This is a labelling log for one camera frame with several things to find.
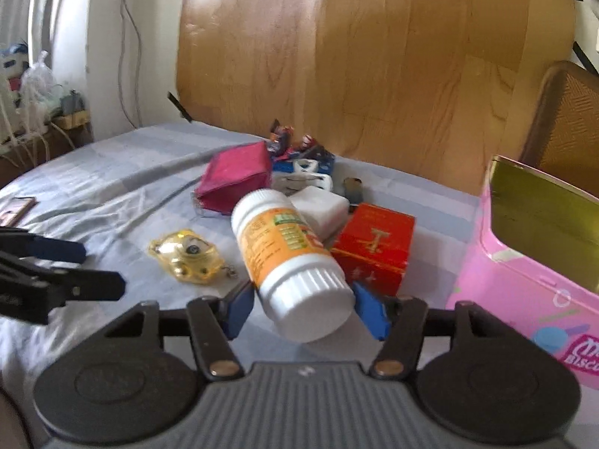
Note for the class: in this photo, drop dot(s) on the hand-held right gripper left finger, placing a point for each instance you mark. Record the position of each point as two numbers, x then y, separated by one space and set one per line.
236 311

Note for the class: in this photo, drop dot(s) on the pink fabric pouch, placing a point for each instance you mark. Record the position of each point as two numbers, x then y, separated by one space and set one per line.
234 177

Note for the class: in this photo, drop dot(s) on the red black candy wrapper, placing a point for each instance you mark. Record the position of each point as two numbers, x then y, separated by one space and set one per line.
280 138

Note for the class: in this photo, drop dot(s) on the clear plastic bag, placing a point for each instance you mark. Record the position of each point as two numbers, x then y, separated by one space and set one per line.
40 84

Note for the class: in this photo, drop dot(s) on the pink cardboard box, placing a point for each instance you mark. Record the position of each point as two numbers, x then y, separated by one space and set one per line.
505 285

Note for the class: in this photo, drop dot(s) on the white plastic case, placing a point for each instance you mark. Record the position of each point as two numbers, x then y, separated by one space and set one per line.
323 206

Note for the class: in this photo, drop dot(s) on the striped blue bed sheet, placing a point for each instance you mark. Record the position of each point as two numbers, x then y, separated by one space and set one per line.
117 173

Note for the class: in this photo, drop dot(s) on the black tape strip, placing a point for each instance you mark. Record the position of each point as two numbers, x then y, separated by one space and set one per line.
180 107

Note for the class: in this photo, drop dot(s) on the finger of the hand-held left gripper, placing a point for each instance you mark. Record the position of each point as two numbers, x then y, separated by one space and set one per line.
61 250
93 285

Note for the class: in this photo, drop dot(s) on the small pink framed object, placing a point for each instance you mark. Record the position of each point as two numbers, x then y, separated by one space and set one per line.
16 210

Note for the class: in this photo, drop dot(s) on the red cardboard box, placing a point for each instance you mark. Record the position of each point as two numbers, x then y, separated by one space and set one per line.
374 243

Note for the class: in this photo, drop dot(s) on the brown woven chair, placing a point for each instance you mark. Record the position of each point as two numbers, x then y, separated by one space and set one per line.
566 121

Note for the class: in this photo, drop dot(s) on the red white candy wrapper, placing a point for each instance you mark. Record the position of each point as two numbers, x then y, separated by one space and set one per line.
310 141

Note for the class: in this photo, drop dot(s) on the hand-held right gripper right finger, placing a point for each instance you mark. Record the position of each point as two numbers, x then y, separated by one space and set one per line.
369 311

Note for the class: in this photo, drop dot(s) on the wooden headboard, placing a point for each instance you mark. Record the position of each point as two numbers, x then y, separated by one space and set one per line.
351 56

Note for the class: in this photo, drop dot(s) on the blue lighter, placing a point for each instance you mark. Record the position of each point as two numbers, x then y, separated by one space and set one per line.
352 191

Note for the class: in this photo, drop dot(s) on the small wooden crate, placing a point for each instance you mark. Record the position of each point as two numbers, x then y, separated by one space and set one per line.
70 112

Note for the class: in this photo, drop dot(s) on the blue polka dot bow headband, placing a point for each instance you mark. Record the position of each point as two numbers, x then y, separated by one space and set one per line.
323 155

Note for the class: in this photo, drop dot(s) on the white orange label pill bottle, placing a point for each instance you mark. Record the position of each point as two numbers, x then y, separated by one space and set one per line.
285 252

